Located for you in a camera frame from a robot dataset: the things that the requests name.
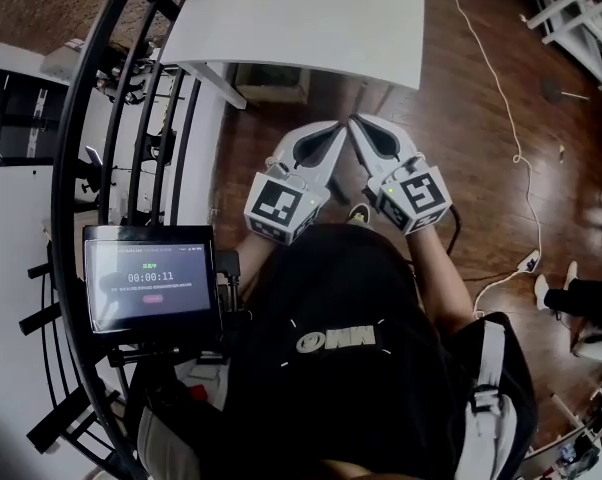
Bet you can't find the white paper sheet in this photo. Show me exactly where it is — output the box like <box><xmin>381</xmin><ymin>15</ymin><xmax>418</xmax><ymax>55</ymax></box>
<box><xmin>187</xmin><ymin>351</ymin><xmax>228</xmax><ymax>383</ymax></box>

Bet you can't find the black cabinet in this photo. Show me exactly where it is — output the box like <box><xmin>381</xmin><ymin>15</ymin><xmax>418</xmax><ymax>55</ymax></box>
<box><xmin>0</xmin><ymin>67</ymin><xmax>71</xmax><ymax>169</ymax></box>

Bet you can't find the person's right forearm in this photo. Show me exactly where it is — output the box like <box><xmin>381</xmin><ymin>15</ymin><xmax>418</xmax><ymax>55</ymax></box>
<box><xmin>404</xmin><ymin>225</ymin><xmax>478</xmax><ymax>332</ymax></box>

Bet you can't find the person's left forearm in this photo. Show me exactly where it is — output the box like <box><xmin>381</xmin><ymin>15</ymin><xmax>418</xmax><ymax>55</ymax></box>
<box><xmin>236</xmin><ymin>231</ymin><xmax>285</xmax><ymax>302</ymax></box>

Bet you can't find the black curved metal railing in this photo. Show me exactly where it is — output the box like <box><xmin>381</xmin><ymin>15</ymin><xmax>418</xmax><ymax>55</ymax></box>
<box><xmin>18</xmin><ymin>0</ymin><xmax>218</xmax><ymax>480</ymax></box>

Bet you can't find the white power strip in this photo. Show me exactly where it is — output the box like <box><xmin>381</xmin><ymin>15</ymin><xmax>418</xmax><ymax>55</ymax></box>
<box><xmin>516</xmin><ymin>248</ymin><xmax>542</xmax><ymax>274</ymax></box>

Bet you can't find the white cable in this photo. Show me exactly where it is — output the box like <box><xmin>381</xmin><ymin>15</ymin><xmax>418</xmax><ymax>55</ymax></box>
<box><xmin>443</xmin><ymin>0</ymin><xmax>543</xmax><ymax>320</ymax></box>

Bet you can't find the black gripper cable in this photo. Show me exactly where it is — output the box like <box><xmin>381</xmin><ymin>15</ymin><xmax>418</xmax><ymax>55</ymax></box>
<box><xmin>444</xmin><ymin>206</ymin><xmax>466</xmax><ymax>262</ymax></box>

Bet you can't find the wooden floor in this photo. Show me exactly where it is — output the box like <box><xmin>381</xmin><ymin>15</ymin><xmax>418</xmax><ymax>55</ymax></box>
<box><xmin>208</xmin><ymin>0</ymin><xmax>602</xmax><ymax>469</ymax></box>

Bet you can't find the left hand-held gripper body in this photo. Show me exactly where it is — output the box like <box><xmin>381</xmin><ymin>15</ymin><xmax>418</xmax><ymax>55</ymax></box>
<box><xmin>244</xmin><ymin>159</ymin><xmax>331</xmax><ymax>247</ymax></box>

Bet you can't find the white table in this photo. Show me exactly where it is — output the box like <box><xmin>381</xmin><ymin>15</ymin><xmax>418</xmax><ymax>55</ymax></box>
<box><xmin>158</xmin><ymin>0</ymin><xmax>427</xmax><ymax>111</ymax></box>

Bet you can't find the person's black t-shirt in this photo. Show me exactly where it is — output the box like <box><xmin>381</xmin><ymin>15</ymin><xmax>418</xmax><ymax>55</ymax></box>
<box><xmin>135</xmin><ymin>222</ymin><xmax>538</xmax><ymax>480</ymax></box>

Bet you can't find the black mounted monitor screen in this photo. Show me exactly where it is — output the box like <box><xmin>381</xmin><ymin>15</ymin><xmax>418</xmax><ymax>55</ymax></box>
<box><xmin>82</xmin><ymin>224</ymin><xmax>223</xmax><ymax>345</ymax></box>

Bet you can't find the black monitor mount clamp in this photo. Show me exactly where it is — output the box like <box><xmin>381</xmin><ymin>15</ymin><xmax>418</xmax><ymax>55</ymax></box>
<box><xmin>215</xmin><ymin>249</ymin><xmax>248</xmax><ymax>317</ymax></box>

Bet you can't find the black base with white rod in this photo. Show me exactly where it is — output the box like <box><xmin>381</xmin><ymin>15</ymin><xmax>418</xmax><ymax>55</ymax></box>
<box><xmin>540</xmin><ymin>81</ymin><xmax>592</xmax><ymax>102</ymax></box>

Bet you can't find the white metal shelf frame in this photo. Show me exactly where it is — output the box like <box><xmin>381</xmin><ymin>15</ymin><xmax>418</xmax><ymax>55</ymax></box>
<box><xmin>514</xmin><ymin>0</ymin><xmax>602</xmax><ymax>93</ymax></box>

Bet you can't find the cardboard box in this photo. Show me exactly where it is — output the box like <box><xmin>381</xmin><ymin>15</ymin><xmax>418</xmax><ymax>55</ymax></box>
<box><xmin>232</xmin><ymin>62</ymin><xmax>313</xmax><ymax>108</ymax></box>

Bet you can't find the person's black yellow shoe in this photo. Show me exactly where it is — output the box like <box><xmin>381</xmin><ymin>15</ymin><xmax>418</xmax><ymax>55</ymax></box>
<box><xmin>347</xmin><ymin>202</ymin><xmax>373</xmax><ymax>226</ymax></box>

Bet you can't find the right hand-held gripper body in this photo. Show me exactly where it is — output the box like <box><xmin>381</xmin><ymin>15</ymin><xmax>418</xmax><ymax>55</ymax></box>
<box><xmin>365</xmin><ymin>153</ymin><xmax>451</xmax><ymax>237</ymax></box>

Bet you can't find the grey backpack strap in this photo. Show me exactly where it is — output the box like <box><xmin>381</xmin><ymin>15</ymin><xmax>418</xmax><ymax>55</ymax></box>
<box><xmin>135</xmin><ymin>402</ymin><xmax>205</xmax><ymax>480</ymax></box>
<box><xmin>458</xmin><ymin>316</ymin><xmax>515</xmax><ymax>480</ymax></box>

